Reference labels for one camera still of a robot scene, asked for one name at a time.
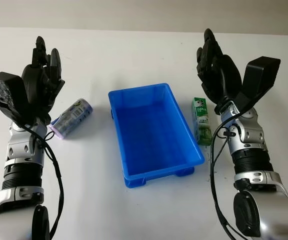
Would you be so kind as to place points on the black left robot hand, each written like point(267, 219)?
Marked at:
point(37, 82)

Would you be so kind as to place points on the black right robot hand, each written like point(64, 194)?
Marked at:
point(221, 75)

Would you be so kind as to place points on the purple garbage bag roll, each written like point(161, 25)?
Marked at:
point(72, 116)

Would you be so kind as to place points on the green toothpaste box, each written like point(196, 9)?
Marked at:
point(202, 120)

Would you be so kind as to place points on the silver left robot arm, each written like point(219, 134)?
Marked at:
point(19, 147)

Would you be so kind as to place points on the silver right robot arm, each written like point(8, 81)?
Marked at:
point(254, 155)

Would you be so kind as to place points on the blue plastic tray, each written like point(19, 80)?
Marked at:
point(154, 135)

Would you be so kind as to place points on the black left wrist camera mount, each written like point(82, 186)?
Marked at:
point(6, 92)

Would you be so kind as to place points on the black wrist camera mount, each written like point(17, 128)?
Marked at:
point(259, 77)
point(6, 92)

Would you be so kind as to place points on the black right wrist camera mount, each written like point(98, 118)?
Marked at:
point(259, 77)

